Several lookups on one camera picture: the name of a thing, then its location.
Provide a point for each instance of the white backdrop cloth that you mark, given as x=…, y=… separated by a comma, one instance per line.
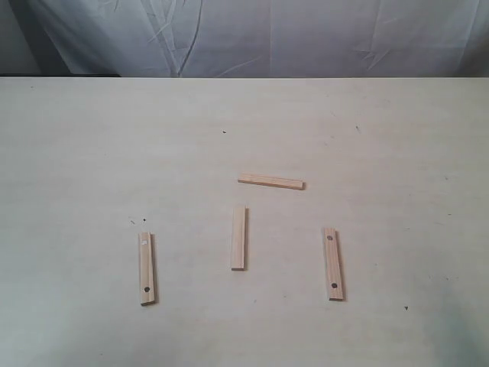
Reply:
x=189, y=39

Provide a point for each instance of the plain horizontal wooden stick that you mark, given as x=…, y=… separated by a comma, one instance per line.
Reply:
x=268, y=181

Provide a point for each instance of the wooden stick with holes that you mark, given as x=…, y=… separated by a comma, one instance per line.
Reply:
x=333, y=265
x=147, y=277

